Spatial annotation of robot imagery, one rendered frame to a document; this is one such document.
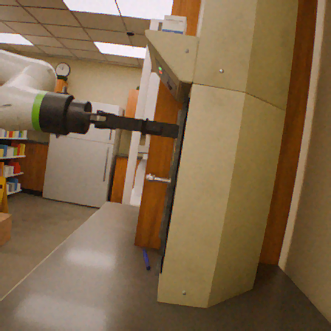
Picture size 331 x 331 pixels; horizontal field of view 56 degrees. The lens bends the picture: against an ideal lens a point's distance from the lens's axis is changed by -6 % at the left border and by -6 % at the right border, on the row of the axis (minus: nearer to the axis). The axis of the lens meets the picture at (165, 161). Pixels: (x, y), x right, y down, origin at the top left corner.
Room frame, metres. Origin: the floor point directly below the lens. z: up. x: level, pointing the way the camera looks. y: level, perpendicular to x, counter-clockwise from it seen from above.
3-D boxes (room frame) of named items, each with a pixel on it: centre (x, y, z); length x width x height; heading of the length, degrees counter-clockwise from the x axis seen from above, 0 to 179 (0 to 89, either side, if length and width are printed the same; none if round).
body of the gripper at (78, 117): (0.72, 0.18, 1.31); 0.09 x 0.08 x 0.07; 90
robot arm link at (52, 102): (0.72, 0.25, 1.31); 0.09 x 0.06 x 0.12; 0
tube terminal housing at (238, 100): (0.83, -0.15, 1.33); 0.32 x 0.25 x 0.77; 0
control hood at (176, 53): (0.83, 0.03, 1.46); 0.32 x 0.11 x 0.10; 0
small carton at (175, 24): (0.75, 0.03, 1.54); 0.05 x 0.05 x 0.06; 85
